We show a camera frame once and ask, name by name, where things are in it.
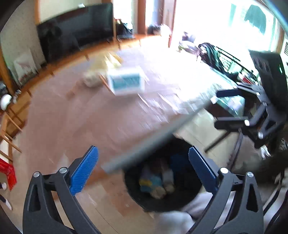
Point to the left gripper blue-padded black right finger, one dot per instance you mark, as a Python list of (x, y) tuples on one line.
[(235, 206)]

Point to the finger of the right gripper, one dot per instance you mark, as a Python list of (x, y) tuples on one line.
[(230, 123), (229, 93)]

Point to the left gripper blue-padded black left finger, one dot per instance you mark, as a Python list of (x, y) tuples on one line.
[(40, 214)]

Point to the black trash bin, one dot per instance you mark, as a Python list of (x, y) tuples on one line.
[(173, 154)]

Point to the teal trash in bin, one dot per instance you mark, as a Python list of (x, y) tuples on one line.
[(157, 184)]

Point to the red plastic basket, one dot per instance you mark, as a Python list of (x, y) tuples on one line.
[(9, 171)]

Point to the wooden side stool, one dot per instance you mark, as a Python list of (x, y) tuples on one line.
[(5, 120)]

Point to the white teal floss box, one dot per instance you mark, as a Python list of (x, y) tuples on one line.
[(126, 81)]

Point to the wooden tv cabinet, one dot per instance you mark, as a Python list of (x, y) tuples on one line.
[(18, 112)]

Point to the white round helmet lamp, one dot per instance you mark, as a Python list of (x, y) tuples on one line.
[(5, 101)]

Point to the black flat television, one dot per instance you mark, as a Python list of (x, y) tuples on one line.
[(68, 33)]

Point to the beige drawstring pouch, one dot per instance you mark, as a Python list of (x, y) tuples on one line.
[(96, 75)]

